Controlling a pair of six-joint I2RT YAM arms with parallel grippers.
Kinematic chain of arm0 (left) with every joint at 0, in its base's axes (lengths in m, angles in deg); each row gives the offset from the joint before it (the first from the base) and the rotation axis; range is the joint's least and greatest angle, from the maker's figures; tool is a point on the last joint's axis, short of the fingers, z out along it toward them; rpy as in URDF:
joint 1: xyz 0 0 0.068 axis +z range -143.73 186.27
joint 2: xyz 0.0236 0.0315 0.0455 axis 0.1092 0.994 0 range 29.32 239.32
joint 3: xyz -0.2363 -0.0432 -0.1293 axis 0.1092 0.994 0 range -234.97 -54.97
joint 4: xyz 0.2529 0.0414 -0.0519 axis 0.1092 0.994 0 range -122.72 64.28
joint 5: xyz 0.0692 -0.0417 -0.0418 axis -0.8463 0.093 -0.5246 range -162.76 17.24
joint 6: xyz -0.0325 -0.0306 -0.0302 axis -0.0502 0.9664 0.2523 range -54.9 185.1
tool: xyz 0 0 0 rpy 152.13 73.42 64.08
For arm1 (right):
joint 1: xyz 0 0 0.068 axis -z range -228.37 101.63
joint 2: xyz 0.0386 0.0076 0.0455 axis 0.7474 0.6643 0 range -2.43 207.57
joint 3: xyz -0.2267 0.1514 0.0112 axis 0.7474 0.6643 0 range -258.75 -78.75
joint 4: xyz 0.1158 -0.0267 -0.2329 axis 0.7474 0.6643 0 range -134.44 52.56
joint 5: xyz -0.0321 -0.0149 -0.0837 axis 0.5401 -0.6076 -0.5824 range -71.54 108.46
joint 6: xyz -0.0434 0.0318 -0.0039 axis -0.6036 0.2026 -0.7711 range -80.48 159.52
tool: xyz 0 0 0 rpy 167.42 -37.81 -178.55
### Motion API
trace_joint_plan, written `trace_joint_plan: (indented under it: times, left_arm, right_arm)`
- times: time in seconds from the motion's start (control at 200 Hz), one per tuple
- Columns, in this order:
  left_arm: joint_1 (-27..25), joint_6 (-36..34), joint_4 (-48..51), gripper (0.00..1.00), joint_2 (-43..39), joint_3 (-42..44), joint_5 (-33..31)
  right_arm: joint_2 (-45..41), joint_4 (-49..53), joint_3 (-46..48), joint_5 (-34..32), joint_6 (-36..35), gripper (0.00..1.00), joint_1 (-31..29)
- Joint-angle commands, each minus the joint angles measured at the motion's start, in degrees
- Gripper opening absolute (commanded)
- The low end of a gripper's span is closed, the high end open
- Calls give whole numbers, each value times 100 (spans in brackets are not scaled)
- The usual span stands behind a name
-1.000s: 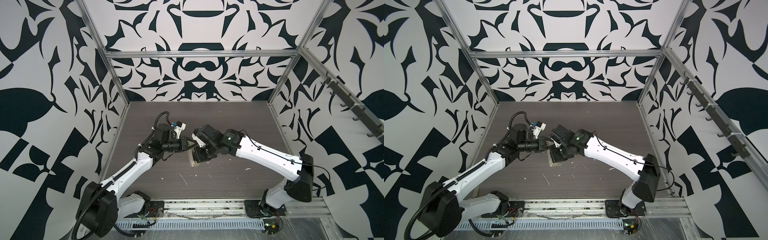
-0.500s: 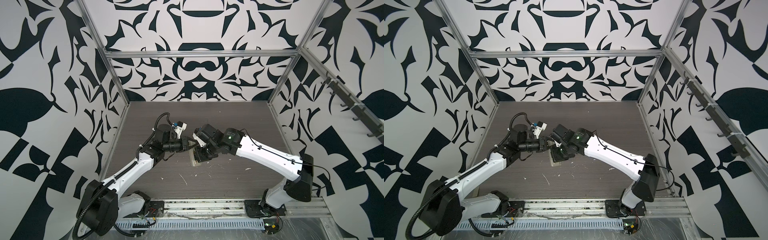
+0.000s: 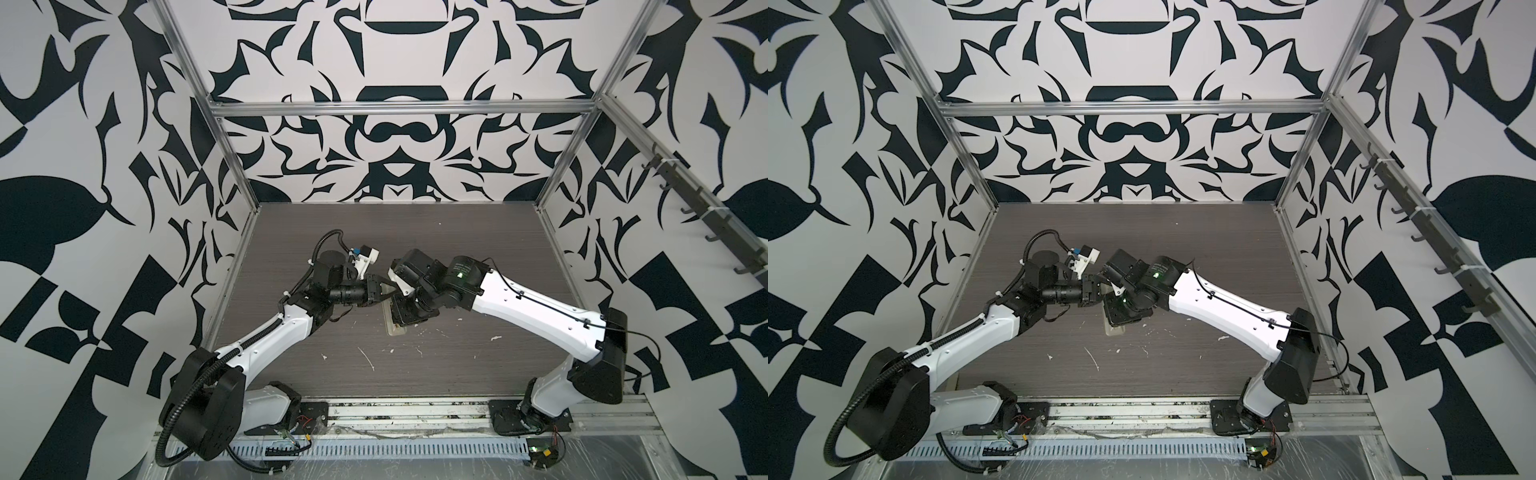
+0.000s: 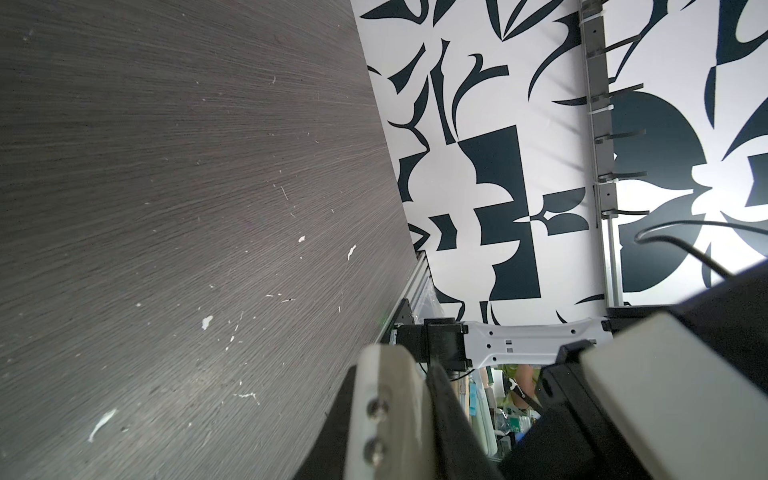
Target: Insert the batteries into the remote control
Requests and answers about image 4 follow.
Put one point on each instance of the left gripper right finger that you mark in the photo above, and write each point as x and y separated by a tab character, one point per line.
458	452

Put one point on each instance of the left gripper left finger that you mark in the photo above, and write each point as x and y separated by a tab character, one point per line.
326	458

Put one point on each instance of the white remote control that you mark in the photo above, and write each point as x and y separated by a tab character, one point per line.
391	431

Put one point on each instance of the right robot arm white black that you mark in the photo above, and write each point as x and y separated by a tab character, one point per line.
673	392

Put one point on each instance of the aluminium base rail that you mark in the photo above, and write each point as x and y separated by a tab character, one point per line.
418	301

